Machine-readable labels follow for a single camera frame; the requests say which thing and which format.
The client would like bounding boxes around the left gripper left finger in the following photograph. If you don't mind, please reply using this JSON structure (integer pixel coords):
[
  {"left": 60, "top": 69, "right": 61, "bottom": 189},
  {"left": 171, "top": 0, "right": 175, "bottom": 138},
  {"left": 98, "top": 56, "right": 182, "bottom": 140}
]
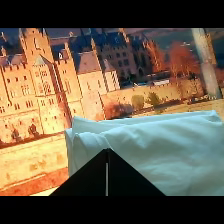
[{"left": 49, "top": 148, "right": 108, "bottom": 197}]

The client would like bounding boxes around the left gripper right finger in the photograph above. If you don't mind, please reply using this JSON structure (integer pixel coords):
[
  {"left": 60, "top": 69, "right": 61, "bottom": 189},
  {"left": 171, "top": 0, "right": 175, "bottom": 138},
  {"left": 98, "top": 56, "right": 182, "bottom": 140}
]
[{"left": 107, "top": 148, "right": 167, "bottom": 197}]

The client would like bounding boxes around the white shirt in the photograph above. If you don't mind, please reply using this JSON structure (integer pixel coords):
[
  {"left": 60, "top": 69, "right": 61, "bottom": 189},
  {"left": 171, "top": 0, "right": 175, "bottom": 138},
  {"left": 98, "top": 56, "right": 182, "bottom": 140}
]
[{"left": 64, "top": 109, "right": 224, "bottom": 197}]

